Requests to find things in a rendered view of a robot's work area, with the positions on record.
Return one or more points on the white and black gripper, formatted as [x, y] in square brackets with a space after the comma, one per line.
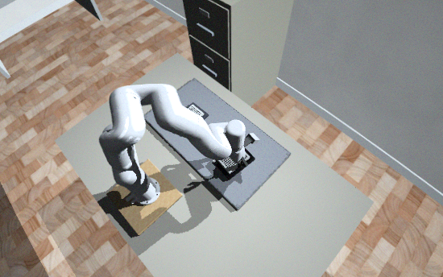
[238, 156]

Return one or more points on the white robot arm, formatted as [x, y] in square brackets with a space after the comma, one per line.
[214, 141]

